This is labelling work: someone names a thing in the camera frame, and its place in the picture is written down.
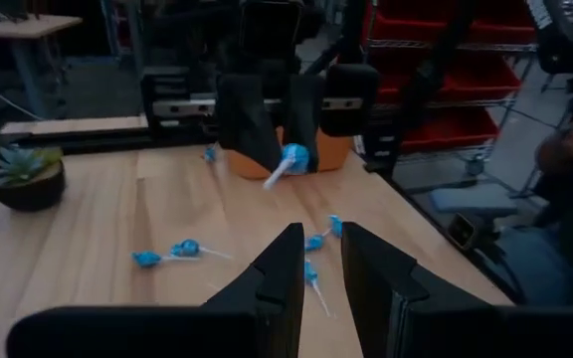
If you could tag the person's head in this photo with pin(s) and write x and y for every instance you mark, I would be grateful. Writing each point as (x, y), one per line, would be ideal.
(572, 139)

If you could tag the blue lollipop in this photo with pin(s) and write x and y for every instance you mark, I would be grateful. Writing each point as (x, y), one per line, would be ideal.
(294, 158)
(314, 242)
(336, 225)
(146, 258)
(310, 272)
(187, 247)
(210, 154)

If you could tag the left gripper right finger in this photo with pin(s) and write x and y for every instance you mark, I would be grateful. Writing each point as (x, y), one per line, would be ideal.
(381, 288)

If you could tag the grey office chair armrest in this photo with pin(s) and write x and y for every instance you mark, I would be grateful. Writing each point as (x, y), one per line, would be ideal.
(470, 199)

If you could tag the person's leg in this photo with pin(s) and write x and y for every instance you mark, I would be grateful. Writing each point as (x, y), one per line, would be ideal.
(540, 263)

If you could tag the potted succulent plant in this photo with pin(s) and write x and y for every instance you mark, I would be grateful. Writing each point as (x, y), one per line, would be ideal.
(23, 174)

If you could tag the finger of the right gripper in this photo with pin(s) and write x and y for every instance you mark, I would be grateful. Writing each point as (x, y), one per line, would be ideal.
(304, 109)
(247, 114)

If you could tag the orange plastic bin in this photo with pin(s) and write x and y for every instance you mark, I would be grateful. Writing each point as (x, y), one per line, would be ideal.
(336, 149)

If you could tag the wooden side table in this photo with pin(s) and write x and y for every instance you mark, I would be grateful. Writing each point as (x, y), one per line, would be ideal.
(23, 25)

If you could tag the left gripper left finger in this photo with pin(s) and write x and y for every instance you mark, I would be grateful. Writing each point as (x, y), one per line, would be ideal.
(266, 298)

